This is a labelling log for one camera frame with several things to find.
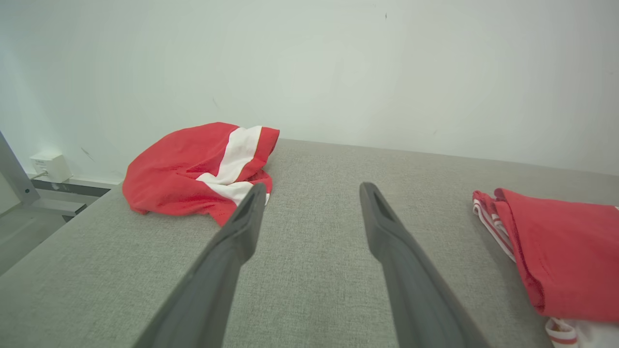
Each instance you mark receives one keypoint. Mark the red jersey with white sleeves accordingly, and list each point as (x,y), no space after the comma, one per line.
(566,251)

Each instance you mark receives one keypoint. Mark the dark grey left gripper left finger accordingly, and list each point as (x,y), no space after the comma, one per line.
(213,285)

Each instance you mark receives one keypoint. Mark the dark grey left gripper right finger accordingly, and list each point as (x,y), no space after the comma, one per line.
(416,295)

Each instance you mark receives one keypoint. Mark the white wall socket box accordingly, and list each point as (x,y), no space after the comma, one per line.
(52,166)

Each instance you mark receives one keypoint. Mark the grey metal frame bar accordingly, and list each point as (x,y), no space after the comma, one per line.
(19,186)

